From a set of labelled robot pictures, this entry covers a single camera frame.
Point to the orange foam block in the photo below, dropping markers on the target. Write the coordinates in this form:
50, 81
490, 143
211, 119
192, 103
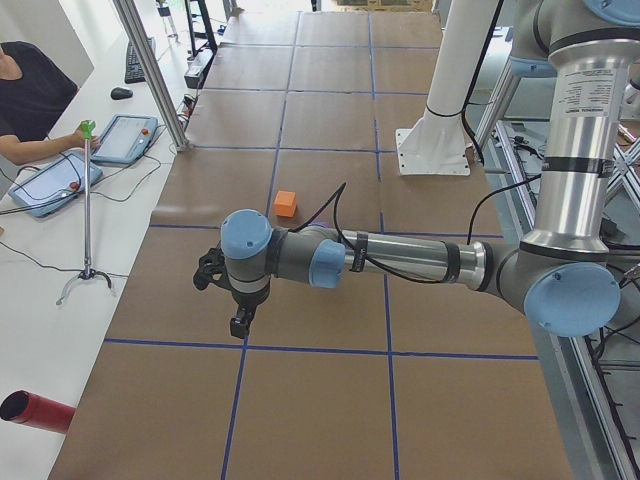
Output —
285, 204

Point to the near teach pendant tablet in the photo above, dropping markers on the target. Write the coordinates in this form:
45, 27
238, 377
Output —
52, 187

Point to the green handled reacher grabber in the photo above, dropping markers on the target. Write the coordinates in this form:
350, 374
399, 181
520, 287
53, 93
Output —
88, 272

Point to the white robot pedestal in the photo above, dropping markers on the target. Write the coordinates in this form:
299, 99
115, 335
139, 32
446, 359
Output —
435, 145

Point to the teach pendant tablet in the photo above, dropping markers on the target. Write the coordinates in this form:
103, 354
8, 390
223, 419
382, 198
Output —
125, 139
52, 187

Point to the red cylinder tube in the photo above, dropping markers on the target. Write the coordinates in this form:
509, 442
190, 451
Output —
30, 409

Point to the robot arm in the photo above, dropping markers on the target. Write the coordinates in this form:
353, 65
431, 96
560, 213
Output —
557, 274

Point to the brown paper table cover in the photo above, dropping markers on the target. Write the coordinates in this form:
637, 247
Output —
344, 375

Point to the aluminium frame post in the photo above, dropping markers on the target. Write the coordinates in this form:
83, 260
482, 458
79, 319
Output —
134, 28

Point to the far teach pendant tablet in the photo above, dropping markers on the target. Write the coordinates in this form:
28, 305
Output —
125, 139

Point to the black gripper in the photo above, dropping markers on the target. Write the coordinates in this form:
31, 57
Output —
246, 301

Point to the black keyboard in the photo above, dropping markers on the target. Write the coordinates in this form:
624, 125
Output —
134, 72

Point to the black computer mouse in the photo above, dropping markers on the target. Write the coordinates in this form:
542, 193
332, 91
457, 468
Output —
121, 93

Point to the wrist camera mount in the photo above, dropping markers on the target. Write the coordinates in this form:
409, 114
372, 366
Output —
212, 270

